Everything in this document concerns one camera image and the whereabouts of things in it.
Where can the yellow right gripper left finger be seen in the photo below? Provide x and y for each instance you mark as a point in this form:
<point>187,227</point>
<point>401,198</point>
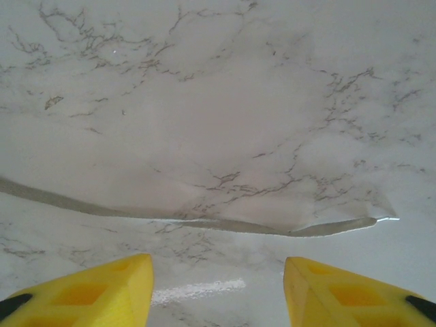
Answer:
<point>85,296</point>

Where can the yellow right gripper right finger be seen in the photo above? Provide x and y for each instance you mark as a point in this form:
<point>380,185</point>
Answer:
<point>354,299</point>

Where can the clear plastic sheet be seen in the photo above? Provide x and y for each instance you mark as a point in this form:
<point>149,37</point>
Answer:
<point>340,228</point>

